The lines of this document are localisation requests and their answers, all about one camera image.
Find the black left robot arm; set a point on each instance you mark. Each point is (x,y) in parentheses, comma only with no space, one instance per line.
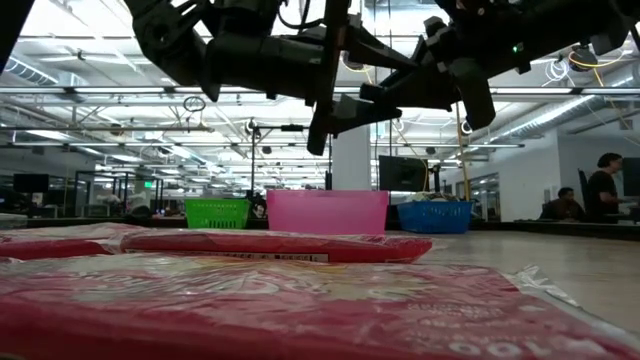
(165,35)

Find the pink plastic bin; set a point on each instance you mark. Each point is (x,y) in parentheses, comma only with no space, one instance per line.
(325,212)

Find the red plastic-wrapped paper packet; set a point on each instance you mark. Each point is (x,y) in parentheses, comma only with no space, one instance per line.
(250,315)
(50,247)
(275,245)

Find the white square column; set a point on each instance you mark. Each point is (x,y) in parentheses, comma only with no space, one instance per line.
(351,160)

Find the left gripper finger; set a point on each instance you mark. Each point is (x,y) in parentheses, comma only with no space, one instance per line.
(375,52)
(365,114)

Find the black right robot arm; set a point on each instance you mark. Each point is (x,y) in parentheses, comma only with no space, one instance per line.
(550,25)

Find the blue plastic basket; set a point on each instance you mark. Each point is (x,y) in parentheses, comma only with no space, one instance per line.
(435,217)

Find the person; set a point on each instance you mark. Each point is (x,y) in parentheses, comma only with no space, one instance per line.
(602,190)
(562,207)

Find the green plastic basket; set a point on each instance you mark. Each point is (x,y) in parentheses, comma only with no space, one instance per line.
(217,215)

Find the black wall screen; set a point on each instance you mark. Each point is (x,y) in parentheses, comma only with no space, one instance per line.
(632,177)

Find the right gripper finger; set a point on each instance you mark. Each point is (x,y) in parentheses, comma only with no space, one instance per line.
(415,90)
(435,47)

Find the black aluminium table frame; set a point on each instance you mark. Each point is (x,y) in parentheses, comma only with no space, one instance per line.
(100,223)

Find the black rig frame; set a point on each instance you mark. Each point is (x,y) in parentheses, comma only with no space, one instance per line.
(253,165)

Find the black monitor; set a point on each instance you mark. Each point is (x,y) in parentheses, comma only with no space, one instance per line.
(400,175)

